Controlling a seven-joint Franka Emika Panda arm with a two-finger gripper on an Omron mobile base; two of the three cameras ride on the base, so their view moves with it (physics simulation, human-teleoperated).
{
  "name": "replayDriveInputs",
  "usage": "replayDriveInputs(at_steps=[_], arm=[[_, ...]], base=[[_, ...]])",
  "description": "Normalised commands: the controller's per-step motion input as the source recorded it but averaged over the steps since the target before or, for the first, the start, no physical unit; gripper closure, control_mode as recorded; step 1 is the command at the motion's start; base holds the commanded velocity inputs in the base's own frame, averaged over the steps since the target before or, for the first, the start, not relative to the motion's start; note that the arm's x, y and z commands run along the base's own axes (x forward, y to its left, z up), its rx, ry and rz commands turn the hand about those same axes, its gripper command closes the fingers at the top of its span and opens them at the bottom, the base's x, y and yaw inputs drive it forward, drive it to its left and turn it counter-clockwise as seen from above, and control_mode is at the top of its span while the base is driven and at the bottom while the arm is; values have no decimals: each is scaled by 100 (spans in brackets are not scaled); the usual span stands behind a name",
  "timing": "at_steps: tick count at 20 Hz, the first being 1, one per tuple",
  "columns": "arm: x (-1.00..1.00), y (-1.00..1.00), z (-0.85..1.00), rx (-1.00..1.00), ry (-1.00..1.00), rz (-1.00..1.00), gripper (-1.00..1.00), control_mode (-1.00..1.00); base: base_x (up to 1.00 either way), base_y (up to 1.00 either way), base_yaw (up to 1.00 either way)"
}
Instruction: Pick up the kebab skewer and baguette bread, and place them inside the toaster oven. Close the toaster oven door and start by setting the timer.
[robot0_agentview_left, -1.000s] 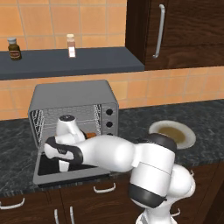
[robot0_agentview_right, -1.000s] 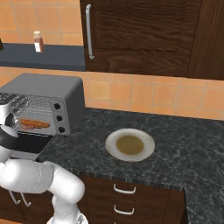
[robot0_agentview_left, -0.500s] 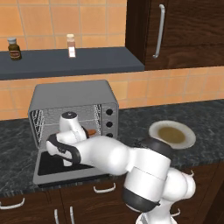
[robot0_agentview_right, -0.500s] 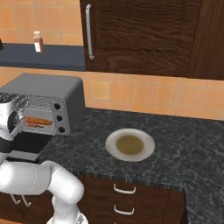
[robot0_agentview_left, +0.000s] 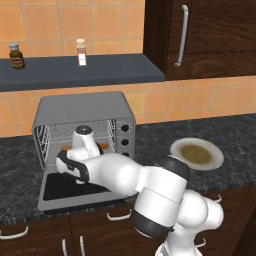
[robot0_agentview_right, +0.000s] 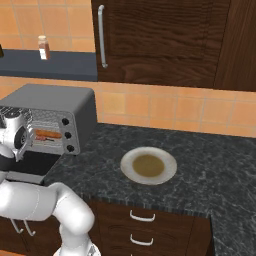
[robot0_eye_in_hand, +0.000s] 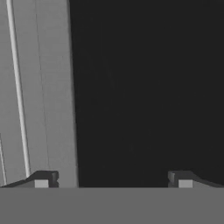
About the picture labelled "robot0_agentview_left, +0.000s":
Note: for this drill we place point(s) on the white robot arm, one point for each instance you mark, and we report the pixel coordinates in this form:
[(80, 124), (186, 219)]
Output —
[(156, 196)]

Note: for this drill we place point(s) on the black toaster oven knob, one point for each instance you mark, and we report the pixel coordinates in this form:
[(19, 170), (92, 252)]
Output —
[(125, 154), (125, 127), (125, 142)]

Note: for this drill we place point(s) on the grey toaster oven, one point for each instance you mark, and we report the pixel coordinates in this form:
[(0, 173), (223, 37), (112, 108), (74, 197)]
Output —
[(83, 108)]

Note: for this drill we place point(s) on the orange brown kebab skewer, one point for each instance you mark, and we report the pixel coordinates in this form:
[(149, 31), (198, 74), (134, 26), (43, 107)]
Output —
[(67, 147)]

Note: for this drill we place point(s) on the grey toaster oven door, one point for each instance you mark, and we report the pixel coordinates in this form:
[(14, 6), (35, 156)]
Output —
[(56, 193)]

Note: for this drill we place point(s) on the white plate with brown centre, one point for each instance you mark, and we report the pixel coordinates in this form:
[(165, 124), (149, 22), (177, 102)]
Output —
[(196, 154)]

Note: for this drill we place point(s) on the white shaker with pale cap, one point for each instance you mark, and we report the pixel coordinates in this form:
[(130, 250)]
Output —
[(81, 53)]

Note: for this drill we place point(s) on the dark wood drawer front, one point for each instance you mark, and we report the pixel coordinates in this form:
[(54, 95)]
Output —
[(40, 230), (233, 203), (93, 223)]

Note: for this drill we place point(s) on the brown bottle with grey cap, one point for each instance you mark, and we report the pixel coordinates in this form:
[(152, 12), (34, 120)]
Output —
[(16, 58)]

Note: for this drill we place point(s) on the dark grey wall shelf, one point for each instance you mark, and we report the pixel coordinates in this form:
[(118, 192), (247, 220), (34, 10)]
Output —
[(73, 71)]

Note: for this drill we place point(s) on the dark wood wall cupboard door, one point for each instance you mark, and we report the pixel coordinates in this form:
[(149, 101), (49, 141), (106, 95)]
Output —
[(220, 36)]

